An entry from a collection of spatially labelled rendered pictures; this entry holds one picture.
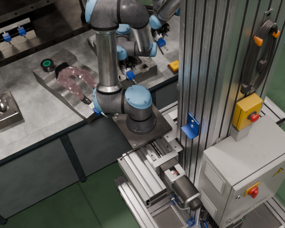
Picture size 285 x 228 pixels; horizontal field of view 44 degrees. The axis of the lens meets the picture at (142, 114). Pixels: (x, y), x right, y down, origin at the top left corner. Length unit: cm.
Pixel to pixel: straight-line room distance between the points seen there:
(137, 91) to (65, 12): 142
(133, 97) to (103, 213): 131
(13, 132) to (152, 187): 93
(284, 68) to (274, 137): 205
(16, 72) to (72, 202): 103
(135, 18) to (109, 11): 11
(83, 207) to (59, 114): 85
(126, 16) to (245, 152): 72
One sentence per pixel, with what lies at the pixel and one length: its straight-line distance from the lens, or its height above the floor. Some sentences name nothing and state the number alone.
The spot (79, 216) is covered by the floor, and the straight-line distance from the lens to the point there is 274.
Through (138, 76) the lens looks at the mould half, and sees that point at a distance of 221.
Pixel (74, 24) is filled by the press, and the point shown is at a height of 79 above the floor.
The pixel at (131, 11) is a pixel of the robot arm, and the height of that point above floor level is 161.
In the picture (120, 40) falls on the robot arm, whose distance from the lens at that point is 185.
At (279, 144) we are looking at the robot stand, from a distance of 155.
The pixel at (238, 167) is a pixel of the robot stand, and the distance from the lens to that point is 146.
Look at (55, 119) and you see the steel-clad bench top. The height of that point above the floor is 80.
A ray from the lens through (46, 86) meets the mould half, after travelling 229.
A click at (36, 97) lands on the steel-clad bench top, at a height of 80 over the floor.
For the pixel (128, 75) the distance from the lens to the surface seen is 213.
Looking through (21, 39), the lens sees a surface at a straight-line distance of 273.
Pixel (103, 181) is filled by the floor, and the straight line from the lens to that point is 281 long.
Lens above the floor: 250
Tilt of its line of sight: 54 degrees down
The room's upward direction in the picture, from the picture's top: 6 degrees counter-clockwise
